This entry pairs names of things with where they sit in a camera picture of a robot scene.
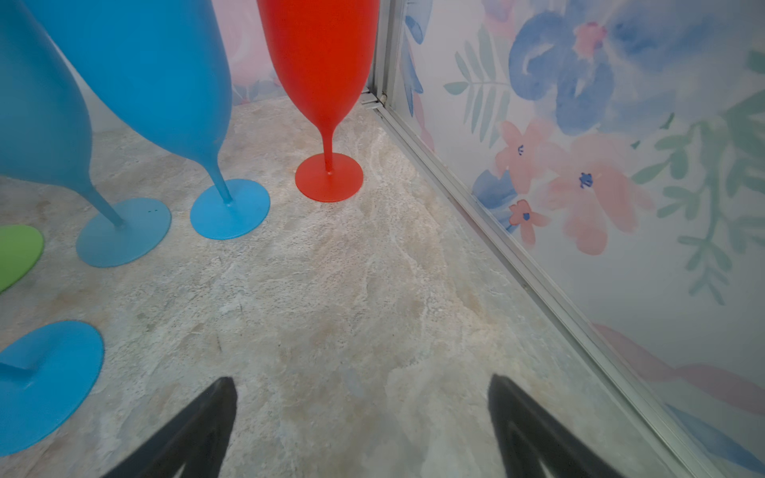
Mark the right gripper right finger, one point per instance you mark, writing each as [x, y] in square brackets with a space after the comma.
[532, 441]

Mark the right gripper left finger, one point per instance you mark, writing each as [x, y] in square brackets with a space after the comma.
[193, 443]

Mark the blue wine glass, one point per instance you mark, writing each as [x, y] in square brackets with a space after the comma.
[161, 68]
[45, 377]

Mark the green wine glass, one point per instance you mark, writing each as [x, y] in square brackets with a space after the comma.
[21, 248]

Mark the teal wine glass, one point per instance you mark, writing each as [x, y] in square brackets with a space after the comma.
[46, 137]

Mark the red wine glass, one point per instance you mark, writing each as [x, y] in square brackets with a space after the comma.
[322, 52]

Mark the right frame post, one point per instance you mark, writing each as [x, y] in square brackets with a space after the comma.
[380, 83]

